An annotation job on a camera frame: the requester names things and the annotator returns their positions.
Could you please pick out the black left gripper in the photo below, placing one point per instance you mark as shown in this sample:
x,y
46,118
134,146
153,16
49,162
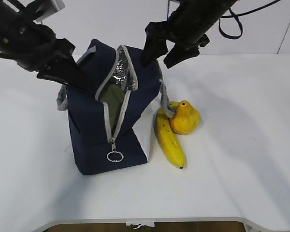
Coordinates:
x,y
39,46

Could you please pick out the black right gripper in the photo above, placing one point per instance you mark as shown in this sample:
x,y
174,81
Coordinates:
x,y
184,28

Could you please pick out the glass container green lid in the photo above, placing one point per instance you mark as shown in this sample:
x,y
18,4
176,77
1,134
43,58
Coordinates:
x,y
113,95

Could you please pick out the yellow pear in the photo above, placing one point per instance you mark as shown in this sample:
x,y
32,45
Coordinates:
x,y
186,118

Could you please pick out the navy blue lunch bag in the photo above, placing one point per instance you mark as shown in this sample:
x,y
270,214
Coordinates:
x,y
110,125

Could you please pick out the yellow banana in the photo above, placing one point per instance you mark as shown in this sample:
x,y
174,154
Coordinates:
x,y
168,141

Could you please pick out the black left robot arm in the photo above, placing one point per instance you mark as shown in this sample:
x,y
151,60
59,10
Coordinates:
x,y
9,17

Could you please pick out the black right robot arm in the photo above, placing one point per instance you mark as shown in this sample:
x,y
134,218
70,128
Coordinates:
x,y
210,10

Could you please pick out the white tape on table edge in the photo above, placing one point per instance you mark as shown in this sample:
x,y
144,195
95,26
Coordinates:
x,y
140,223

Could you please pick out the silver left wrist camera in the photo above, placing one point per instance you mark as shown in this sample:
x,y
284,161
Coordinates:
x,y
38,10

